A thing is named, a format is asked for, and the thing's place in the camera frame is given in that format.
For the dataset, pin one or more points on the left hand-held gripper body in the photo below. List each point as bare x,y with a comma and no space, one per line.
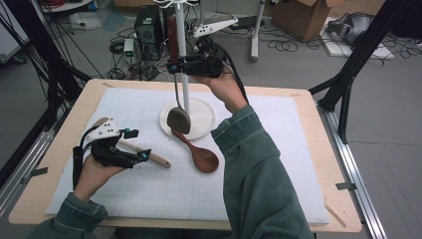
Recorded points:
109,156

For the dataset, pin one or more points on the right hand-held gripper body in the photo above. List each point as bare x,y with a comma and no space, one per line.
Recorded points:
202,66

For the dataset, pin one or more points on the light wooden spoon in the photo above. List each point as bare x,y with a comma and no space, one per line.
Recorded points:
161,162

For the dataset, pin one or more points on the white hook stand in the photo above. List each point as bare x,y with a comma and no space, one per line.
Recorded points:
199,119

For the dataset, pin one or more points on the dark wooden spoon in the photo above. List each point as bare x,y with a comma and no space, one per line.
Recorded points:
205,161

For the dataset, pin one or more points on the person's left hand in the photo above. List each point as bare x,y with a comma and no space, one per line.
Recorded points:
89,181

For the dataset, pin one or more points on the person's right hand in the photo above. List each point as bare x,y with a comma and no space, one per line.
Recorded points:
227,89

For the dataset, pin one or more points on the black computer tower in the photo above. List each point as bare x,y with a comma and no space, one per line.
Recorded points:
148,30

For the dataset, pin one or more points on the small white electronic box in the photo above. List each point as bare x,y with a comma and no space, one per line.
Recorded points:
128,46

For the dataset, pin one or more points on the flat black device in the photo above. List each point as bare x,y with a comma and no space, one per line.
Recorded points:
252,22

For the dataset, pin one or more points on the grey table clamp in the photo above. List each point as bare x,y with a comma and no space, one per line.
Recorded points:
35,174
345,186

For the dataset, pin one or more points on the clear plastic bag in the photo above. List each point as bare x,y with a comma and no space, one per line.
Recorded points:
84,20

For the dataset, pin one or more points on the cardboard box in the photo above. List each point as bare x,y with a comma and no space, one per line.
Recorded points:
302,20

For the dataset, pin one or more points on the white round table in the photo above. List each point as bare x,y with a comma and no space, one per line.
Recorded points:
71,6

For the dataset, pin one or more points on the grey bag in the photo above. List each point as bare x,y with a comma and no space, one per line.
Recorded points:
351,28

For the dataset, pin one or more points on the white floor board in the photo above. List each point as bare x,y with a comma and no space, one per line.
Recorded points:
381,53

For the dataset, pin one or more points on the aluminium rail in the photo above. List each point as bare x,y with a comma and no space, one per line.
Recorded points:
351,166
23,162

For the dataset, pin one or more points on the black metal frame strut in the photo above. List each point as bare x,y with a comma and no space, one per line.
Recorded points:
358,56
49,59

